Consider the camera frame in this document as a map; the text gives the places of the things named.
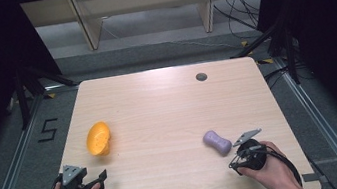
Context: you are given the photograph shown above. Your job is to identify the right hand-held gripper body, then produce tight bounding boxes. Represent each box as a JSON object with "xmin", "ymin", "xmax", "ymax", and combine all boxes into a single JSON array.
[{"xmin": 229, "ymin": 127, "xmax": 272, "ymax": 175}]

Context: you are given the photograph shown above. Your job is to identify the person's right hand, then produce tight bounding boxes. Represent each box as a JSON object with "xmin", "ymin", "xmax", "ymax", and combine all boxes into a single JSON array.
[{"xmin": 233, "ymin": 136, "xmax": 302, "ymax": 189}]

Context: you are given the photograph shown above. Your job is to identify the purple soap bar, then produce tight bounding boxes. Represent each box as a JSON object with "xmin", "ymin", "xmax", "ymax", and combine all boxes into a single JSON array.
[{"xmin": 200, "ymin": 127, "xmax": 235, "ymax": 160}]

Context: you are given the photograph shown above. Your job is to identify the orange fruit-shaped object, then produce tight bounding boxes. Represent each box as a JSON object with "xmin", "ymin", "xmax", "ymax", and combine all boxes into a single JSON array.
[{"xmin": 83, "ymin": 120, "xmax": 115, "ymax": 159}]

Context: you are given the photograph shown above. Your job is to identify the black metal stand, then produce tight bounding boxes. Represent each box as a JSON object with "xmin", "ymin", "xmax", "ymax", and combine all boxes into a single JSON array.
[
  {"xmin": 225, "ymin": 14, "xmax": 302, "ymax": 94},
  {"xmin": 11, "ymin": 56, "xmax": 85, "ymax": 132}
]

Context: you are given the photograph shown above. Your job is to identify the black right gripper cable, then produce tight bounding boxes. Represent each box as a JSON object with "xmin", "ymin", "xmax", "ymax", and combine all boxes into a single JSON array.
[{"xmin": 254, "ymin": 139, "xmax": 305, "ymax": 189}]

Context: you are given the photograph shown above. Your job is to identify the grey table bracket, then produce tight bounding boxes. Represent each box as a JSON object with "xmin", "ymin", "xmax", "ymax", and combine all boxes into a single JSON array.
[{"xmin": 302, "ymin": 171, "xmax": 321, "ymax": 184}]

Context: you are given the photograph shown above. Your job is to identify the grey table cable grommet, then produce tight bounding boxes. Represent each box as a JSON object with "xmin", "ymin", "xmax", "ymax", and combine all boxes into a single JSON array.
[{"xmin": 195, "ymin": 72, "xmax": 209, "ymax": 83}]

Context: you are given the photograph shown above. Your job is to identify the bundle of black floor cables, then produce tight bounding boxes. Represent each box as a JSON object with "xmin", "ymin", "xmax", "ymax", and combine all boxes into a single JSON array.
[{"xmin": 211, "ymin": 0, "xmax": 265, "ymax": 45}]

